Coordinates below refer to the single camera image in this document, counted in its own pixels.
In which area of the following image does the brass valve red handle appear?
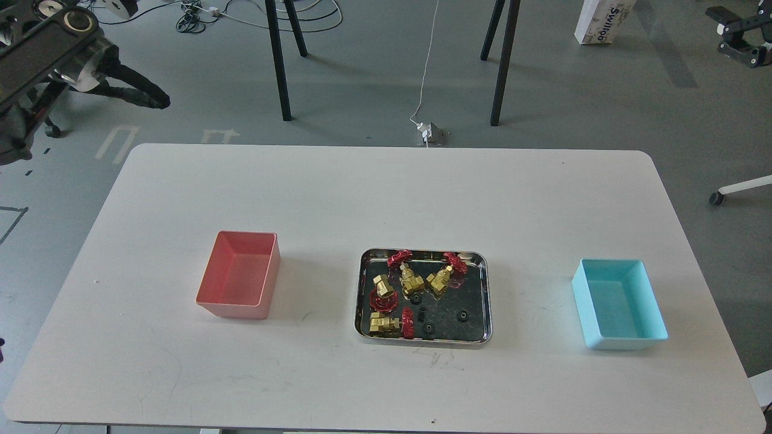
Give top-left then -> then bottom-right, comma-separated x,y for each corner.
369,274 -> 398,314

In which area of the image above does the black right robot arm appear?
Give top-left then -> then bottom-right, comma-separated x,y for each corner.
706,1 -> 771,68

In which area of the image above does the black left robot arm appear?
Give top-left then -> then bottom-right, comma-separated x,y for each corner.
1,1 -> 171,165

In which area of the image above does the brass valve centre top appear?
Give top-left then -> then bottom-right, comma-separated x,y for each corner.
387,250 -> 426,298

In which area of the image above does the brass valve top right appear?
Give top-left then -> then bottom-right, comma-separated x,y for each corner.
426,251 -> 468,298

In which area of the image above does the brass valve bottom left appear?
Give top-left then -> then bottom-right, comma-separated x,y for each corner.
369,307 -> 416,339

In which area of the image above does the pink plastic box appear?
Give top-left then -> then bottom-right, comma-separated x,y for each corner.
195,231 -> 281,319

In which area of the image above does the blue plastic box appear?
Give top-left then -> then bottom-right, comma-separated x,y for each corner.
572,258 -> 668,351

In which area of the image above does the white cardboard box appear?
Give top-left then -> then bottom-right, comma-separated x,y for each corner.
574,1 -> 637,45

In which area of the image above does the metal tray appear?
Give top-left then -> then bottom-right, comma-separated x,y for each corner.
355,249 -> 493,344

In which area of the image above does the floor power socket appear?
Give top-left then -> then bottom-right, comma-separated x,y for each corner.
416,122 -> 446,148

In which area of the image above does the black table leg rear left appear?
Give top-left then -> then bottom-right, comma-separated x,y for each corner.
284,1 -> 308,58

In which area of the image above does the black table leg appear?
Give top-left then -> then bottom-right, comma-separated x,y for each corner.
479,0 -> 505,61
284,1 -> 308,58
264,0 -> 293,121
490,1 -> 521,127

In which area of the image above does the black table leg rear right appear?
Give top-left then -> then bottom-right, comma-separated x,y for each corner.
479,0 -> 505,61

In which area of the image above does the white chair base leg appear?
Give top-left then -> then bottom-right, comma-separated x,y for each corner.
709,175 -> 772,206

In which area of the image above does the white cable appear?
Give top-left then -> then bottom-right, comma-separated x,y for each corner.
410,0 -> 440,129

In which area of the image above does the black cable bundle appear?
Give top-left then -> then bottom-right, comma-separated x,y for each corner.
78,0 -> 343,34

